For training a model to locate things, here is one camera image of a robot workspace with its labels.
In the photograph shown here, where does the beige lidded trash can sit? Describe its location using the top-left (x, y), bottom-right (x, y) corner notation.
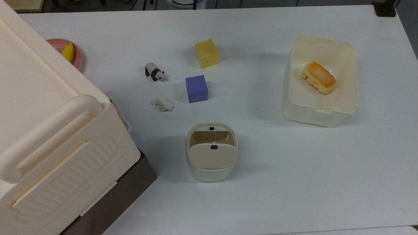
top-left (185, 122), bottom-right (239, 182)

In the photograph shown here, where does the cream open plastic bin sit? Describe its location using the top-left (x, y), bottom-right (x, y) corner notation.
top-left (282, 35), bottom-right (359, 128)

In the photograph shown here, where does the purple foam cube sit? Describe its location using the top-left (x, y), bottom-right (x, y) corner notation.
top-left (185, 75), bottom-right (209, 103)

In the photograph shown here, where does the crumpled white paper ball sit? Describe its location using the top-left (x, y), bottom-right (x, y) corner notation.
top-left (151, 97), bottom-right (174, 112)

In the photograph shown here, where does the yellow foam cube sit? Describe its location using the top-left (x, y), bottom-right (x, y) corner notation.
top-left (195, 39), bottom-right (219, 69)

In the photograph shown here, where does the small panda figurine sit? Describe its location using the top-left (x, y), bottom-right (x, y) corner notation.
top-left (145, 63), bottom-right (169, 82)

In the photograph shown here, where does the orange tag on storage box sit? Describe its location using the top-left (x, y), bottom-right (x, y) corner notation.
top-left (109, 100), bottom-right (126, 127)

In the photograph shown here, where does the toy toasted bread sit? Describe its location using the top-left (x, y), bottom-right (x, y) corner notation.
top-left (301, 62), bottom-right (337, 95)

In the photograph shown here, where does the pink plate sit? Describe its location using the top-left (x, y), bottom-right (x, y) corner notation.
top-left (47, 39), bottom-right (83, 71)

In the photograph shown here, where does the yellow toy banana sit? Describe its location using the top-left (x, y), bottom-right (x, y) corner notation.
top-left (62, 43), bottom-right (75, 63)

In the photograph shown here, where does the black table clamp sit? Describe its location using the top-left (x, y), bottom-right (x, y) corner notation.
top-left (372, 0), bottom-right (399, 17)

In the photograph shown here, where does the pale yellow board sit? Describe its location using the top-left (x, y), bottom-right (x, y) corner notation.
top-left (3, 0), bottom-right (45, 13)

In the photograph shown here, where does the cream storage box with handles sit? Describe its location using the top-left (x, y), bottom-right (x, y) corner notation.
top-left (0, 0), bottom-right (141, 235)

